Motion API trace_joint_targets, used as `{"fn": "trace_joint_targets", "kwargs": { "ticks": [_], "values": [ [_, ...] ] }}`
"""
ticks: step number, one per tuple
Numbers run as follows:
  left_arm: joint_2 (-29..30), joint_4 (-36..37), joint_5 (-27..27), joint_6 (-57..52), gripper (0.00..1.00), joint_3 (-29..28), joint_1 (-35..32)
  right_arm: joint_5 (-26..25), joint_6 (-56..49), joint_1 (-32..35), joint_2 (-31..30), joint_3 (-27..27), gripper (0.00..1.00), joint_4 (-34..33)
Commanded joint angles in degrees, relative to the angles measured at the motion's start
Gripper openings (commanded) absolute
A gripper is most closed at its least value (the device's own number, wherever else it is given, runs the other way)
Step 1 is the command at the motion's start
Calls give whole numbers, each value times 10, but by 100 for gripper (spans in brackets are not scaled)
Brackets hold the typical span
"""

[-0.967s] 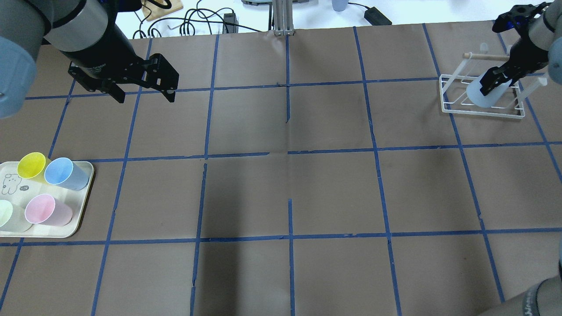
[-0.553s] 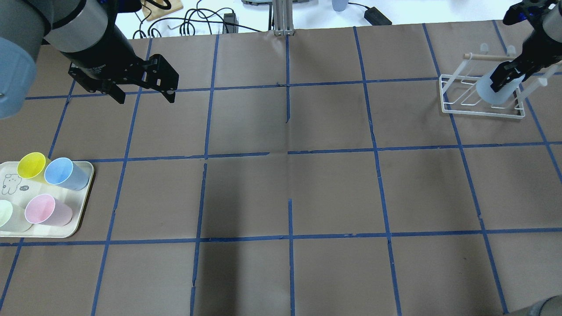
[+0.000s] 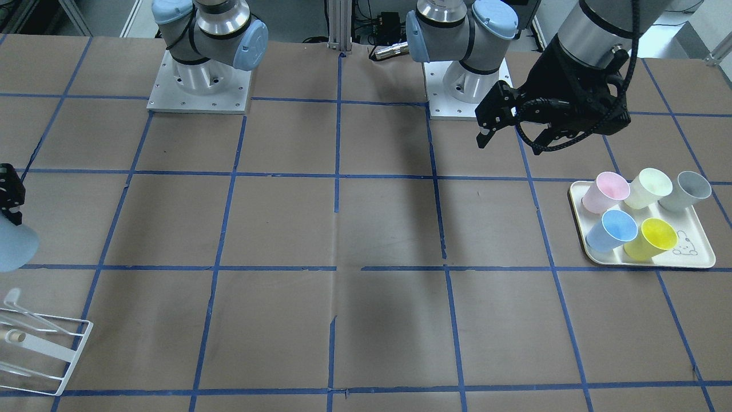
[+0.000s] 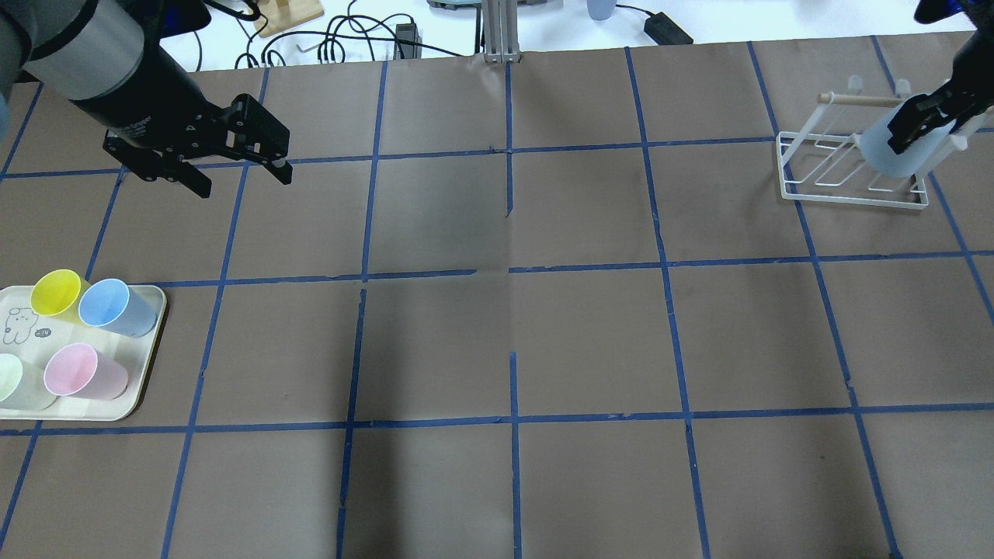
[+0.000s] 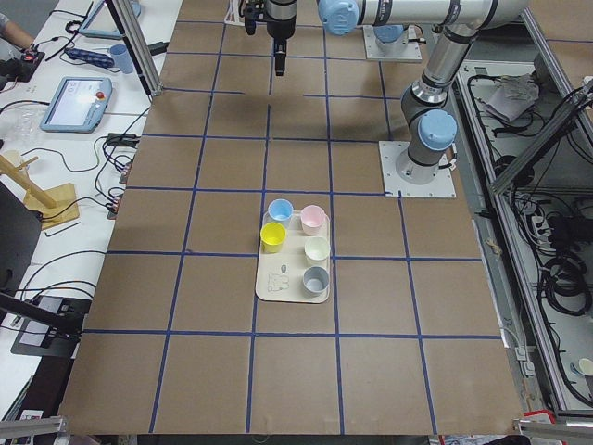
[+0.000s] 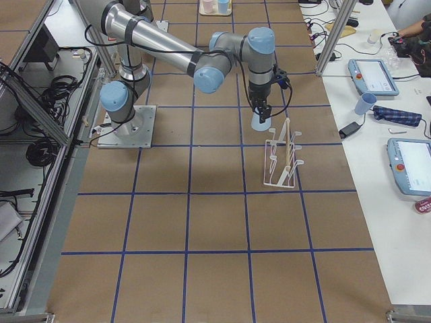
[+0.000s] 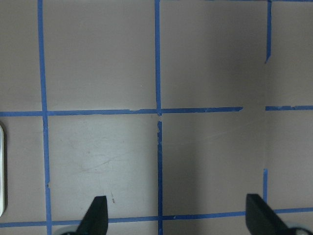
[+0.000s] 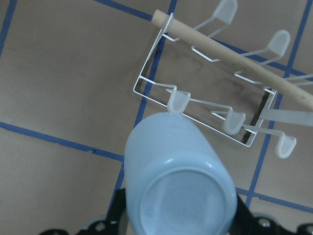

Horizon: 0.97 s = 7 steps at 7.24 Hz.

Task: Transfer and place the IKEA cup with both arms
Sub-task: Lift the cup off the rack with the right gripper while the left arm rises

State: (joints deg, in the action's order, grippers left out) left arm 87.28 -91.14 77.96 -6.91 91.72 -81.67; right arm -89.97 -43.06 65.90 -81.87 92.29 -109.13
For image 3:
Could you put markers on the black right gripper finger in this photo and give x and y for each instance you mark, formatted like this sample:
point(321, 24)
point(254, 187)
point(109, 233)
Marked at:
point(12, 194)

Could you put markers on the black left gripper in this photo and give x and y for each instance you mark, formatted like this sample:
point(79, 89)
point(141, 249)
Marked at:
point(550, 74)

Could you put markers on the pale blue plastic cup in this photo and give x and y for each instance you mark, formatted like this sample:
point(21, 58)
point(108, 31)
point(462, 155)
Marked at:
point(18, 245)

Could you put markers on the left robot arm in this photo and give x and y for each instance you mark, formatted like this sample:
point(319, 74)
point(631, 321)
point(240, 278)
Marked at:
point(478, 36)

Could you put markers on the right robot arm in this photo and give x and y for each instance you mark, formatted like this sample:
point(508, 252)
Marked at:
point(210, 49)

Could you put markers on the pink plastic cup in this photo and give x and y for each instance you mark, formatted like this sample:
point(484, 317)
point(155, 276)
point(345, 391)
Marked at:
point(607, 190)

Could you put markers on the pale green plastic cup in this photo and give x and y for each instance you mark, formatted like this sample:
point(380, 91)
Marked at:
point(649, 186)

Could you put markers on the yellow plastic cup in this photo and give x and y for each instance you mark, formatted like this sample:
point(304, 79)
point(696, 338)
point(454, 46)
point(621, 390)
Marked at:
point(655, 236)

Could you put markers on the grey plastic cup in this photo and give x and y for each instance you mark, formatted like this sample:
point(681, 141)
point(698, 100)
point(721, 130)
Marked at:
point(689, 188)

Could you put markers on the cream plastic tray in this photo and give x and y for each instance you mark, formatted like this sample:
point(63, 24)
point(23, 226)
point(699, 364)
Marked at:
point(693, 250)

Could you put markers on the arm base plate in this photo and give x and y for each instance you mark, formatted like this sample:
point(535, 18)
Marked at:
point(208, 88)
point(454, 92)

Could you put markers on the white wire cup rack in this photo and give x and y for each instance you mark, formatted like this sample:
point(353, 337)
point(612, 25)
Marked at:
point(39, 352)

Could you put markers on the aluminium frame post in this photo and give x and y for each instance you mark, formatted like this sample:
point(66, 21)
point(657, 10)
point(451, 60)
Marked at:
point(339, 25)

